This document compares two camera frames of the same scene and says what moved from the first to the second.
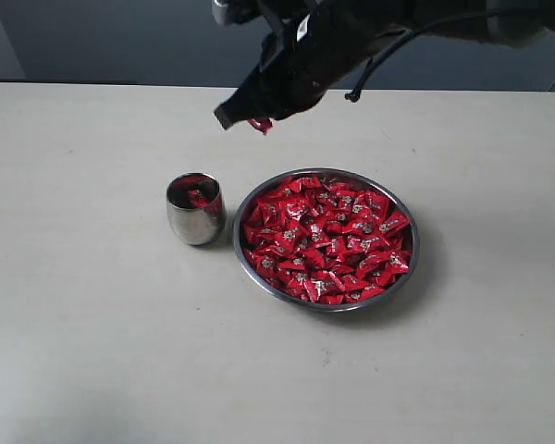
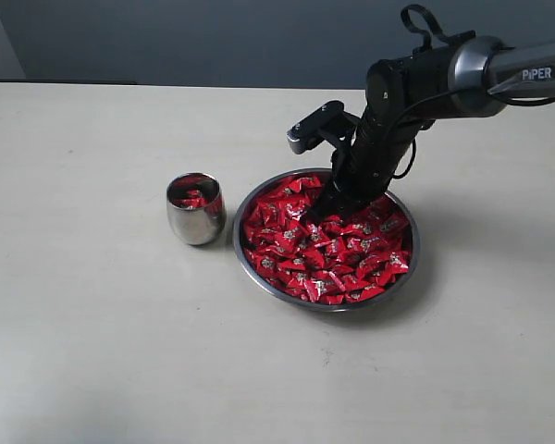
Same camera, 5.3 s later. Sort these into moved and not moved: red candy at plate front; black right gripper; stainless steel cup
Moved: black right gripper
Not moved: red candy at plate front; stainless steel cup
